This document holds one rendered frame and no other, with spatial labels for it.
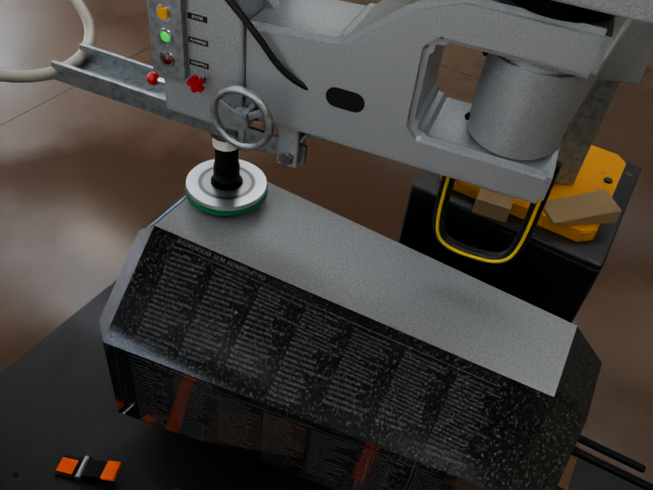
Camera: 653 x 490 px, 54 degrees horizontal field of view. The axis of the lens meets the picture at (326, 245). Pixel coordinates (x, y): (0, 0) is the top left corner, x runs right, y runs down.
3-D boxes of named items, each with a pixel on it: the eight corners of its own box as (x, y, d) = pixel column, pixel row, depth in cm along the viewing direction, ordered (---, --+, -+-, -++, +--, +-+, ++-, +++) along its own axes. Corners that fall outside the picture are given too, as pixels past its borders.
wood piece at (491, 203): (487, 175, 198) (491, 161, 195) (518, 185, 196) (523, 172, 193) (471, 212, 184) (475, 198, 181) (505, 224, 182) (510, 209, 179)
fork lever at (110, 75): (327, 132, 161) (330, 115, 157) (297, 173, 147) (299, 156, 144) (92, 54, 174) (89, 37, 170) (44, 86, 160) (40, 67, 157)
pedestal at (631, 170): (432, 243, 291) (474, 99, 240) (575, 308, 270) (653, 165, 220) (364, 337, 247) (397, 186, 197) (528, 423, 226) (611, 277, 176)
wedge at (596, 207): (599, 201, 194) (605, 189, 191) (615, 223, 187) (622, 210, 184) (538, 203, 191) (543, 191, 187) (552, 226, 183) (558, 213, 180)
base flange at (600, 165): (488, 117, 232) (492, 105, 229) (624, 167, 217) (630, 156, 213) (433, 183, 200) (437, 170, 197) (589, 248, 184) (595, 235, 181)
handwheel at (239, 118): (288, 138, 145) (292, 78, 135) (269, 161, 138) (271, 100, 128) (228, 120, 148) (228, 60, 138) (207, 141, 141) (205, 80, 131)
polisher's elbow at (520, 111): (483, 101, 142) (509, 15, 128) (568, 132, 136) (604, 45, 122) (450, 139, 129) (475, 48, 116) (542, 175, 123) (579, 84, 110)
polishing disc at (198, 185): (225, 222, 161) (225, 219, 160) (169, 184, 170) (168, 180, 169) (283, 186, 174) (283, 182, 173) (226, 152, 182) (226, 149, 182)
